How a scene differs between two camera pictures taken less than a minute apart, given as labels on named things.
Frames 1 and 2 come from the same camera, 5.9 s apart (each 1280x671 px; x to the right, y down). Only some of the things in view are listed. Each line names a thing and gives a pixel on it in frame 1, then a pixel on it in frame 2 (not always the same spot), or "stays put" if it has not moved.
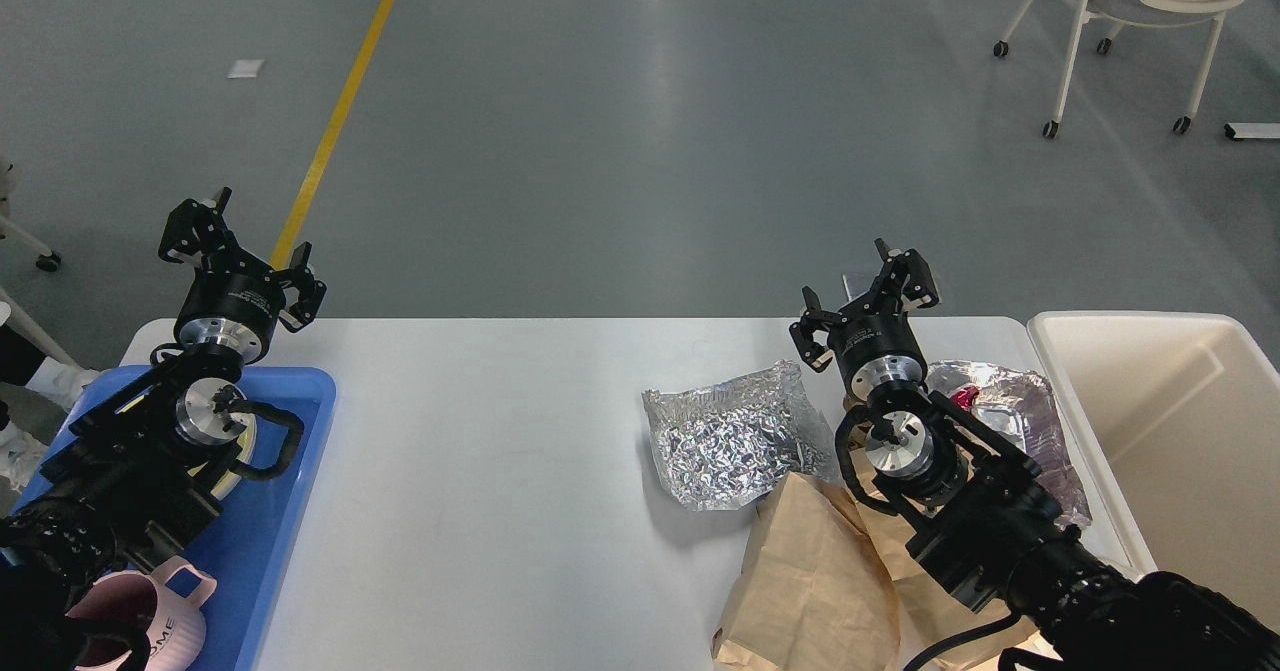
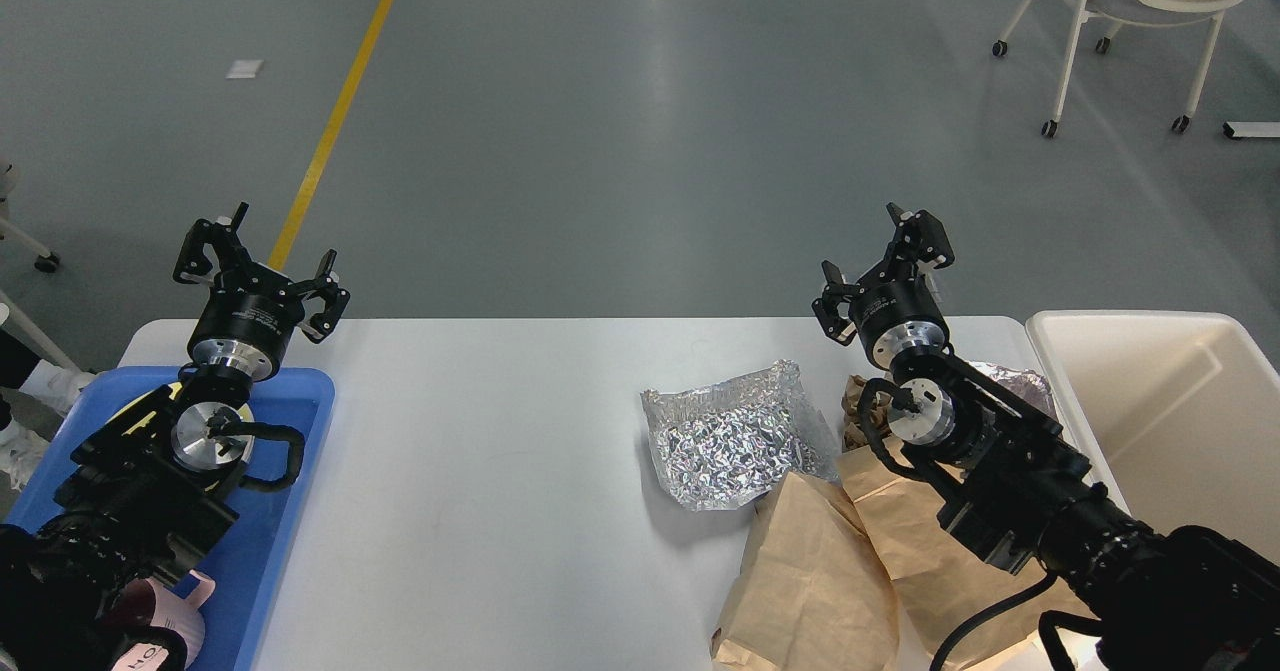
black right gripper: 873,341 to 896,313
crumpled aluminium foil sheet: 721,445 stays put
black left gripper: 233,308 to 248,320
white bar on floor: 1251,130 stays put
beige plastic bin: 1178,418 stays put
